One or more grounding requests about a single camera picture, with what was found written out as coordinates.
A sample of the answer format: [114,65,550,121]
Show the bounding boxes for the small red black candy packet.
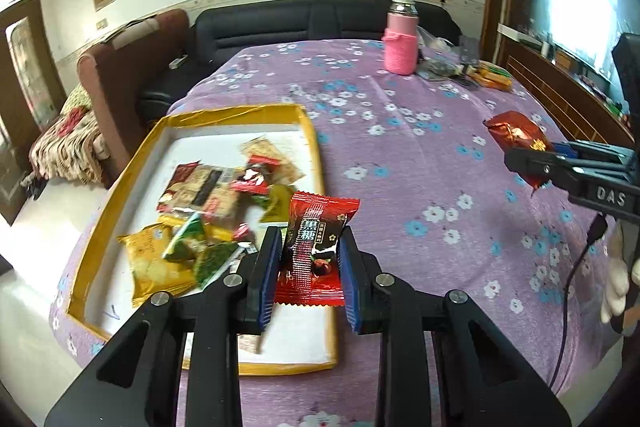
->
[230,156,277,194]

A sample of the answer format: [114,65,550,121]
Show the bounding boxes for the purple floral tablecloth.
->
[49,37,632,427]

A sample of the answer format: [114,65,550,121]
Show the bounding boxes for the clear bag dark contents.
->
[416,60,465,80]

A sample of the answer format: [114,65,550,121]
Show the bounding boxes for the pink sleeved thermos bottle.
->
[382,0,419,76]

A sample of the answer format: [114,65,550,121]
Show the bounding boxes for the black leather sofa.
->
[136,0,464,118]

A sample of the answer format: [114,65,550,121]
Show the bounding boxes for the green yellow snack packet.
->
[250,184,296,227]

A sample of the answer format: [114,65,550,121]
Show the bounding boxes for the wooden tv cabinet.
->
[497,24,634,148]

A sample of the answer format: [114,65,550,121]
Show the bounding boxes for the gold snack packet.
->
[117,223,196,308]

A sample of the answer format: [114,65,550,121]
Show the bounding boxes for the grey phone stand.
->
[459,36,480,75]

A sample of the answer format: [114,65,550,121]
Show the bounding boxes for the red foil snack packet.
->
[482,109,557,191]

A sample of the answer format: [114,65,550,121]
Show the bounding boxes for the floral blanket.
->
[28,84,110,184]

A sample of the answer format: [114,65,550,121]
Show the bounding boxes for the white gloved right hand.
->
[600,220,639,324]

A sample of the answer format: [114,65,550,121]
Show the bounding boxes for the orange biscuit packs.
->
[468,61,513,92]

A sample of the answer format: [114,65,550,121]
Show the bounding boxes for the pale green packet in box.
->
[162,213,208,262]

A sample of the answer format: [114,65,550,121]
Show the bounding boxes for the yellow shallow cardboard box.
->
[66,104,323,360]

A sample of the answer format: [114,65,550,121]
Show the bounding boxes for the brown armchair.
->
[76,9,189,186]

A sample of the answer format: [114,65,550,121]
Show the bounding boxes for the clear wrapped cracker pack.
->
[156,161,242,223]

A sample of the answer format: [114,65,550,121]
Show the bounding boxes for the long beige biscuit pack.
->
[240,136,304,185]

